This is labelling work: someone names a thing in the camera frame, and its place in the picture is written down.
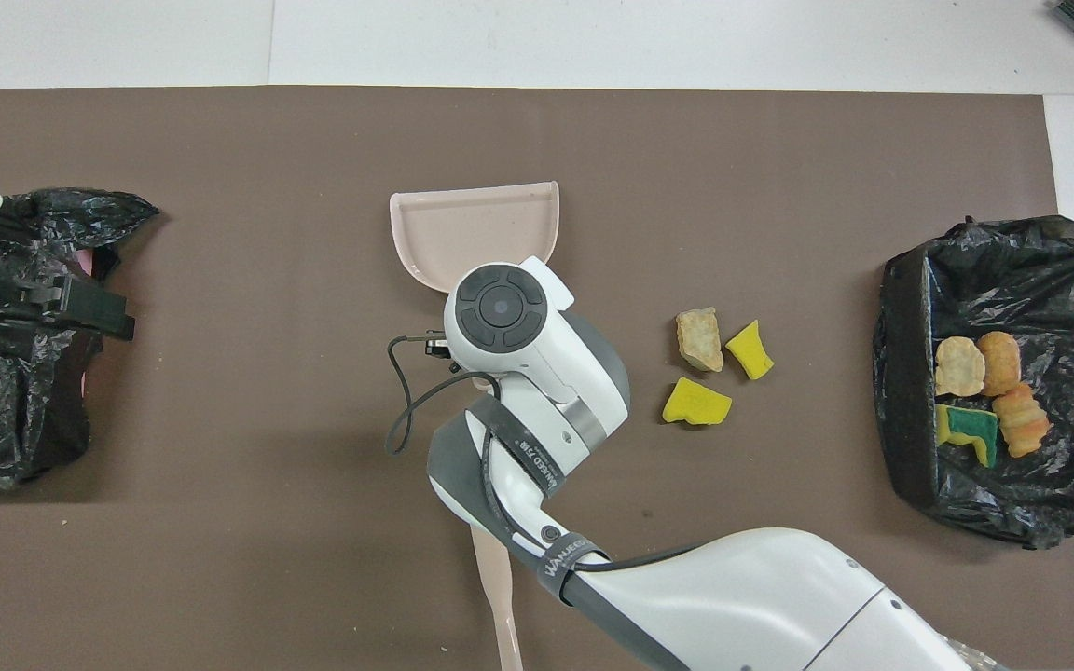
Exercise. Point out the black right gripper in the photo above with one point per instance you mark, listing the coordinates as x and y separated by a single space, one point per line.
440 347

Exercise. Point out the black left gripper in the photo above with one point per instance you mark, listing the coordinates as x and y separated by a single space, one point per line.
43 296

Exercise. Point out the beige plastic dustpan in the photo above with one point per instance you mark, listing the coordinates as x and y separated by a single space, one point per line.
472 233

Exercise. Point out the beige hand brush black bristles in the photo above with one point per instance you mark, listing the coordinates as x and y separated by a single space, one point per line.
498 578

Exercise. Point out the pale rock-like bread chunk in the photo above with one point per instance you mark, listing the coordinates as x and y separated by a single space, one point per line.
699 340

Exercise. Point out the wide yellow sponge piece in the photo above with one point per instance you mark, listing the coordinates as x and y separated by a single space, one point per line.
695 403

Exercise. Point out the small yellow sponge piece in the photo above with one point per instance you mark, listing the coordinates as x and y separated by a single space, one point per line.
750 352

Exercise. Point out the yellow sponge with green back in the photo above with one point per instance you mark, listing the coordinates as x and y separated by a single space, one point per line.
966 427

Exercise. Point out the brown peanut-shaped bread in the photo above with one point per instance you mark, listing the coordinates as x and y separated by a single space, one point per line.
1001 362

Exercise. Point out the orange striped bread roll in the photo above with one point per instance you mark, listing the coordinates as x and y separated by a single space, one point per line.
1022 421

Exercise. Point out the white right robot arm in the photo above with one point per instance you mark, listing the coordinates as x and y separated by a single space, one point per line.
733 596

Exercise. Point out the pink plastic bin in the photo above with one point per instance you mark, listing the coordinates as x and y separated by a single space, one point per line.
85 261

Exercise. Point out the black trash bag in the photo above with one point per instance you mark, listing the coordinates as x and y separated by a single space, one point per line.
24 419

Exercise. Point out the right black trash bag bin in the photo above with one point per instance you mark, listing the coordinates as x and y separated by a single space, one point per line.
929 494

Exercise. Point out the brown table mat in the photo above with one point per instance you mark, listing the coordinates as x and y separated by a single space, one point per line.
220 149

